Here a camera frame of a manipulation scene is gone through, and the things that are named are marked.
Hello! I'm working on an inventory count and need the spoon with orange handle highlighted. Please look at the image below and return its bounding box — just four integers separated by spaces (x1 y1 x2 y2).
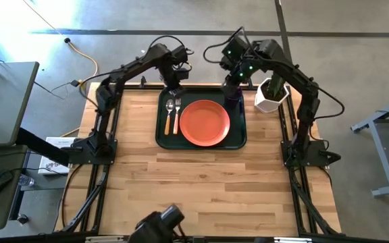
163 99 176 136

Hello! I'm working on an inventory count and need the yellow extension cable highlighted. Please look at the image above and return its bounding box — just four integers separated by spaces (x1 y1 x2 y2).
22 0 99 91

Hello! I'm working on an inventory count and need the black aluminium table frame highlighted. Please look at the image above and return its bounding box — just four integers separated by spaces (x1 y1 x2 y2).
61 82 342 237

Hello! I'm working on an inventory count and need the black desk beam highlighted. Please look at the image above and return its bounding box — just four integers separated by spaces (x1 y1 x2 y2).
15 127 71 166

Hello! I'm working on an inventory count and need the silver metal bracket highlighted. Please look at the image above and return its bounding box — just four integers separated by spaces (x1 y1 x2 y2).
85 236 128 243
274 237 313 243

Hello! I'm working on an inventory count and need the purple faceted plastic cup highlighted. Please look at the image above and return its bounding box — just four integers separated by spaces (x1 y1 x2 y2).
226 94 244 110

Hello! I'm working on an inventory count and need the black floor cable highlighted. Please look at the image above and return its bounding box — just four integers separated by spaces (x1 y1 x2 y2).
33 79 80 101

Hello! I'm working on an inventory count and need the white printed booklet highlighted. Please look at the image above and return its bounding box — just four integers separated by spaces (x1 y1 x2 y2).
38 136 77 176

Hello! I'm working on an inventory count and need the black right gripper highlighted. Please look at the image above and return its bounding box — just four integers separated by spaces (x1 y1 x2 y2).
223 69 249 102

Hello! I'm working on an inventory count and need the white hexagonal plant pot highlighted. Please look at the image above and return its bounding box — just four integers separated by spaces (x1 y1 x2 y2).
254 78 290 114

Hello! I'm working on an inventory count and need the dark green plastic tray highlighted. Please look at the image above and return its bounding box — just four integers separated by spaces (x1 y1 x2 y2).
155 86 248 151

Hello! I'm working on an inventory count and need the green cactus plant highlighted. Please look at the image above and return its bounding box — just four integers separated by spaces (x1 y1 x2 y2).
265 73 288 101

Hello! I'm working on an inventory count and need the clear water bottle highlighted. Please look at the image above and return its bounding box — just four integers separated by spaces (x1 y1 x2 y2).
18 173 35 188

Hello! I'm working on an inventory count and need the blue-grey metal table frame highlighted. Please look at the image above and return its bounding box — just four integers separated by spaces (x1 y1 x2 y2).
351 91 389 197

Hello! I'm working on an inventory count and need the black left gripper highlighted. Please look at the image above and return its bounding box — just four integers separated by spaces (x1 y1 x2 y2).
160 63 187 99

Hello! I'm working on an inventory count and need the fork with orange handle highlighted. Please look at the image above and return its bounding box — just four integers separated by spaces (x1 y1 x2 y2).
172 98 182 135

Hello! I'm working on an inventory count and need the orange plastic plate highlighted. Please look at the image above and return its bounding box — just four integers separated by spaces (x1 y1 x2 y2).
179 99 231 147

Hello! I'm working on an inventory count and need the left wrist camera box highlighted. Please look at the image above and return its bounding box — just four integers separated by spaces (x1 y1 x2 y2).
175 67 191 82

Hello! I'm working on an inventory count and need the black cylindrical object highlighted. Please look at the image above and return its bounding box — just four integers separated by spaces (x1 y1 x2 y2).
126 204 186 243

